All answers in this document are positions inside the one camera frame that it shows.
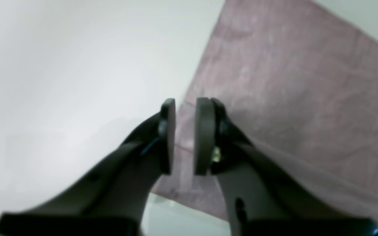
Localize pink T-shirt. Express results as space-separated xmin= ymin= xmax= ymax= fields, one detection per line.
xmin=153 ymin=0 xmax=378 ymax=222

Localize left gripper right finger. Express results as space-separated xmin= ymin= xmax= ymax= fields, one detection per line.
xmin=194 ymin=97 xmax=378 ymax=236

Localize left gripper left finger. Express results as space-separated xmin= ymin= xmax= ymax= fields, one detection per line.
xmin=0 ymin=98 xmax=176 ymax=236

